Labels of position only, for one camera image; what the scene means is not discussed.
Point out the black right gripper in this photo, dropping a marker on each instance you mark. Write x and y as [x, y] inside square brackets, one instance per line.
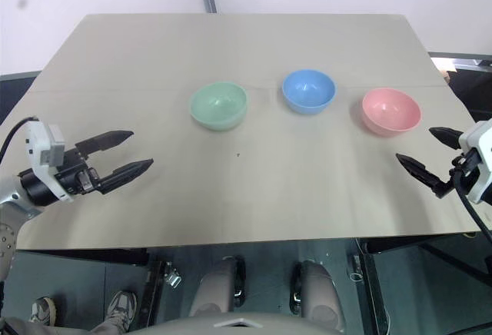
[467, 173]

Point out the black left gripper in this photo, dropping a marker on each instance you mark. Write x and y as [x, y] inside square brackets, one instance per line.
[75, 173]

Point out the red plastic bowl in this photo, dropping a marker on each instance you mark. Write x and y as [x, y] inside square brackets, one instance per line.
[391, 111]

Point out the black box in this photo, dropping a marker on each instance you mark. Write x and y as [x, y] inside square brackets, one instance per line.
[473, 85]

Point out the green plastic bowl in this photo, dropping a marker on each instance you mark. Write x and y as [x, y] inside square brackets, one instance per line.
[218, 106]

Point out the blue plastic bowl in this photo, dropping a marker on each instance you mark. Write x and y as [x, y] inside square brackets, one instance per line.
[308, 91]

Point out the grey sneaker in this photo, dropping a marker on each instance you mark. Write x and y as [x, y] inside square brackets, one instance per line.
[43, 310]
[122, 306]

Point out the grey rounded robot leg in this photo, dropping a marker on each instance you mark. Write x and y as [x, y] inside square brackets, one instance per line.
[215, 289]
[319, 292]

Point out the grey trousers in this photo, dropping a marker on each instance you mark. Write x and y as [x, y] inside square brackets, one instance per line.
[23, 327]

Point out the grey robot torso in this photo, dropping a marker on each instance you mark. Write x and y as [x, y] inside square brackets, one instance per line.
[238, 325]

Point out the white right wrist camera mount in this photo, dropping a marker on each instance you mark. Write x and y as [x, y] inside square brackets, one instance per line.
[482, 146]

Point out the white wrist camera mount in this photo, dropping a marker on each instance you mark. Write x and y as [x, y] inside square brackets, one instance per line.
[36, 143]
[482, 146]

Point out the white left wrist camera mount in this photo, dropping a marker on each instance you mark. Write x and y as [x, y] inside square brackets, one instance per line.
[36, 143]

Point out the silver metal bracket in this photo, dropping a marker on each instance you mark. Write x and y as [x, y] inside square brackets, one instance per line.
[173, 278]

